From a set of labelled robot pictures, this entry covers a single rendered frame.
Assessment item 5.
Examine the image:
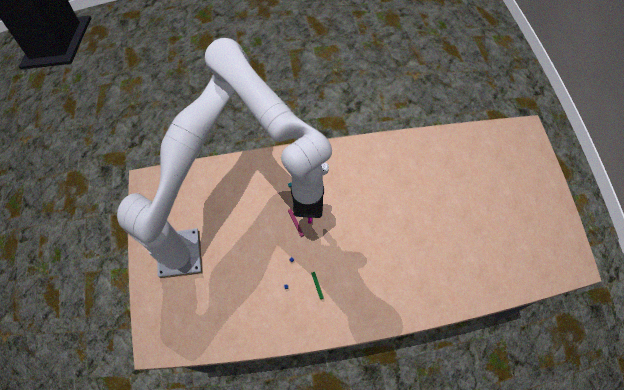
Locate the green rod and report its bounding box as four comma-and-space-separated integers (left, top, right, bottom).
311, 272, 324, 300

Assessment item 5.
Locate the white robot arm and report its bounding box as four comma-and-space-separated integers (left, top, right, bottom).
117, 38, 332, 270

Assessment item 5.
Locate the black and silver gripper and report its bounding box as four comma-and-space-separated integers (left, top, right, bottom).
291, 163, 329, 218

